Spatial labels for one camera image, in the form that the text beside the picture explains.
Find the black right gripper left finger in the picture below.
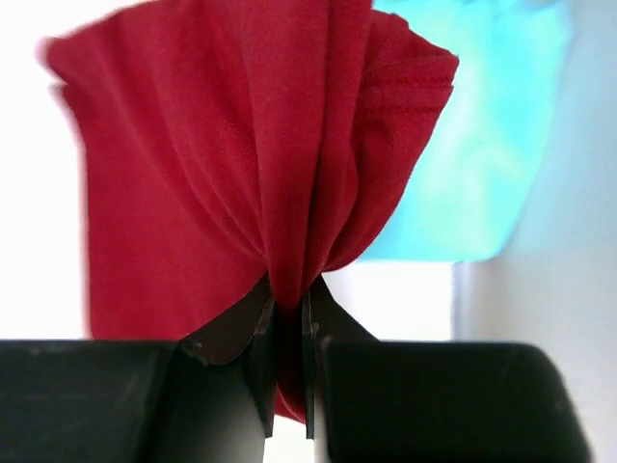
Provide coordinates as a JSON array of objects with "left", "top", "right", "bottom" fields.
[{"left": 1, "top": 279, "right": 276, "bottom": 462}]

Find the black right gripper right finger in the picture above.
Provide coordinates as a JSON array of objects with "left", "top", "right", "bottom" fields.
[{"left": 302, "top": 279, "right": 592, "bottom": 463}]

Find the red t-shirt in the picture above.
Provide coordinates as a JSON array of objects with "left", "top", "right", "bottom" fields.
[{"left": 41, "top": 1, "right": 459, "bottom": 421}]

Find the turquoise folded t-shirt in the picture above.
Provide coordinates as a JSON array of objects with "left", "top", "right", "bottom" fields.
[{"left": 363, "top": 1, "right": 572, "bottom": 261}]

